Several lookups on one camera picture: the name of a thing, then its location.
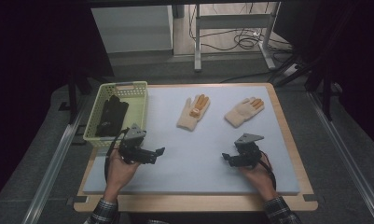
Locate grey metal desk frame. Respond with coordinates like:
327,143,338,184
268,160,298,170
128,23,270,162
193,1,282,73

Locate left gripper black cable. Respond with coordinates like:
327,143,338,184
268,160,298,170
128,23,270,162
104,126,131,185

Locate black glove with white print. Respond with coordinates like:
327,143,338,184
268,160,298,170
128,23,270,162
94,94,127,138

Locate light blue foam mat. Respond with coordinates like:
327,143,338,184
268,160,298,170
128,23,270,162
81,85,301,196

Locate beige glove orange round patch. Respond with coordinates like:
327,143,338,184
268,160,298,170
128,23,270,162
176,93,212,132

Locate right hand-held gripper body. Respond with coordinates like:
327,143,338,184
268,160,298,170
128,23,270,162
233,133,266,168

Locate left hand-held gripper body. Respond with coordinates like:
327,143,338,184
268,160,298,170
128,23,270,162
118,122,147,165

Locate aluminium rail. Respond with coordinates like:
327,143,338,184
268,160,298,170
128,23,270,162
21,92,94,224
308,91,374,224

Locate person's right hand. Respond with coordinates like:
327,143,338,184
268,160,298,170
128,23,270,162
238,160,278,202

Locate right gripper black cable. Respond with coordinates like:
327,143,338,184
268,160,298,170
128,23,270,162
256,149,278,191

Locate tangle of black floor cables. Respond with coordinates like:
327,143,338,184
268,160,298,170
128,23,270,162
188,2,294,53

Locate black tripod stand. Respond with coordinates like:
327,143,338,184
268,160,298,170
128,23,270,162
268,50,337,123

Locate beige glove orange fingers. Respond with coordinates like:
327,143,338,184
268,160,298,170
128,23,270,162
224,96,266,129

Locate black stand leg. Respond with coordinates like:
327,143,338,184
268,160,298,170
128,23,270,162
66,74,94,125

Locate white cabinet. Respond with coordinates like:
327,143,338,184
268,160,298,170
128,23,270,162
90,5,174,54

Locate pale green plastic basket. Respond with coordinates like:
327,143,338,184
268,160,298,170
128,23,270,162
82,80,149,149

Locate person's left hand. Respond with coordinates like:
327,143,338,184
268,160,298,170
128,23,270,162
105,148,142,197

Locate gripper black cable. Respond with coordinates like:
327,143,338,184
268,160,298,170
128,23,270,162
104,126,131,185
256,149,278,191

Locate white power strip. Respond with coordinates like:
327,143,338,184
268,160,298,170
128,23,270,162
283,63,300,77

